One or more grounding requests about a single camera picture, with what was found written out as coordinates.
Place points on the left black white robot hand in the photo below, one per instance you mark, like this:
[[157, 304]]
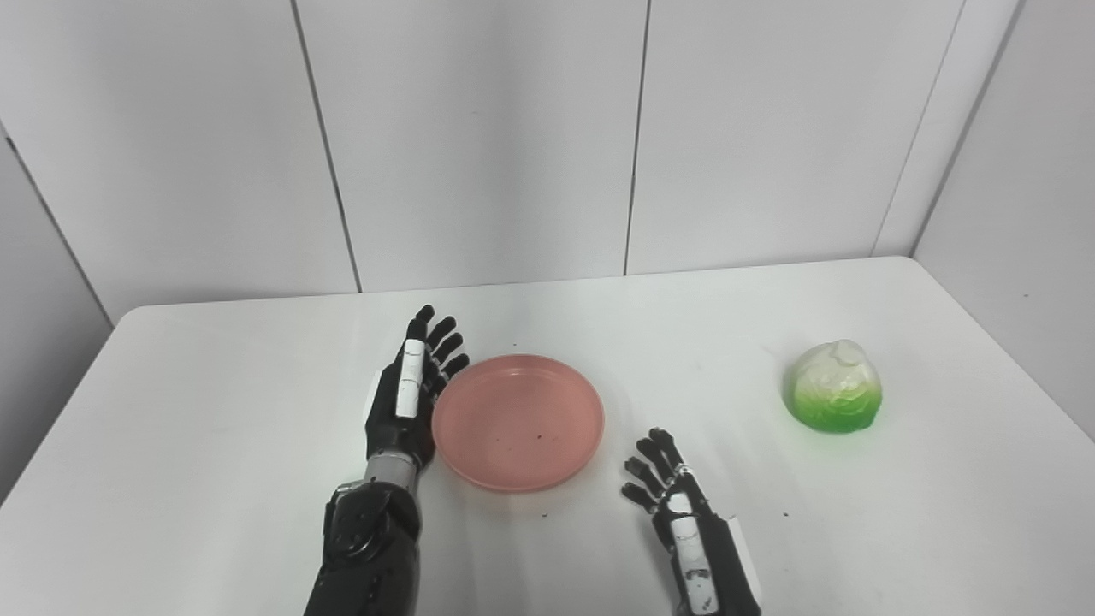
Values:
[[409, 402]]

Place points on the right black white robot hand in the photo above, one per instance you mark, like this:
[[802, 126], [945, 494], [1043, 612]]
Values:
[[693, 539]]

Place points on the pink round plate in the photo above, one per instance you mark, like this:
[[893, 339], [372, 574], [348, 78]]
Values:
[[518, 423]]

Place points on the green white cabbage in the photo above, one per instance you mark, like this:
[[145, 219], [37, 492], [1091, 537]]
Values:
[[834, 387]]

